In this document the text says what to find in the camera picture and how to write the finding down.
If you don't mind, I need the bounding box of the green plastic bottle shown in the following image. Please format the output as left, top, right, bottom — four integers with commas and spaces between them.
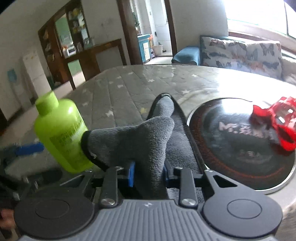
34, 91, 93, 173

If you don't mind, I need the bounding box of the grey cleaning cloth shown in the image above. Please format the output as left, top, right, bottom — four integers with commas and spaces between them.
81, 93, 204, 200

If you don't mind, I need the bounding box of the white refrigerator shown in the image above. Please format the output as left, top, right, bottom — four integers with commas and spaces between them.
23, 50, 52, 98

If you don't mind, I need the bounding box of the round black turntable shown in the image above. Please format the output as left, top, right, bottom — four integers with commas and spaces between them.
187, 98, 295, 194

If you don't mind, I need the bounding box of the dark wooden side table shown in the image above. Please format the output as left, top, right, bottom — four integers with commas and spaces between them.
61, 39, 127, 89

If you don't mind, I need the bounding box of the dark wooden shelf cabinet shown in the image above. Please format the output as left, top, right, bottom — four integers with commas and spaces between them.
38, 1, 89, 84

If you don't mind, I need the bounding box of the red plastic bag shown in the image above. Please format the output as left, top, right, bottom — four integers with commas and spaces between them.
252, 97, 295, 151

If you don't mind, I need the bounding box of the blue sofa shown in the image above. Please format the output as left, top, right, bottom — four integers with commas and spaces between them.
171, 36, 295, 85

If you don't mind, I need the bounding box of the white bucket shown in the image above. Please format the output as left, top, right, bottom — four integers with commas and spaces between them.
152, 45, 163, 56

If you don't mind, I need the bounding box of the blue cabinet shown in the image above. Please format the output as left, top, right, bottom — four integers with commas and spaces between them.
137, 34, 155, 63

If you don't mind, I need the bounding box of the long butterfly print cushion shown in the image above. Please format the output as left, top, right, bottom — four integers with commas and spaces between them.
200, 36, 282, 79

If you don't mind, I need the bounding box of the beige pillow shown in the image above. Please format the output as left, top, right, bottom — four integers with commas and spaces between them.
282, 56, 296, 85

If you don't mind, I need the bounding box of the dark wooden door frame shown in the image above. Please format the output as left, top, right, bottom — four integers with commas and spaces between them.
117, 1, 177, 65

